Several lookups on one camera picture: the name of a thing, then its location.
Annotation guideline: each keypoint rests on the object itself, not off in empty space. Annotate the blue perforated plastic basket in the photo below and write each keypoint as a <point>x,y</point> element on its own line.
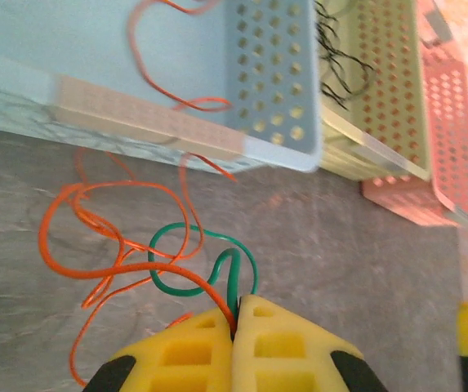
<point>94,41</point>

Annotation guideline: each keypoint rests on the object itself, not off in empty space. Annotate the pink perforated plastic basket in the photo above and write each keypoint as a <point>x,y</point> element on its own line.
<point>454,143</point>

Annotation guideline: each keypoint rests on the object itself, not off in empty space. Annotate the pale green perforated plastic basket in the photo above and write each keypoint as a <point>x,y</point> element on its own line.
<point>384,102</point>

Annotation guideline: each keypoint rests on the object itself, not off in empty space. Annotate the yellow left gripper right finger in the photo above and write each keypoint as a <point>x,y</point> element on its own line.
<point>282,359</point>

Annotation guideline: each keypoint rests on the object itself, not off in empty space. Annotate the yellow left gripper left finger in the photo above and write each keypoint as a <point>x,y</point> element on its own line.
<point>184,359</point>

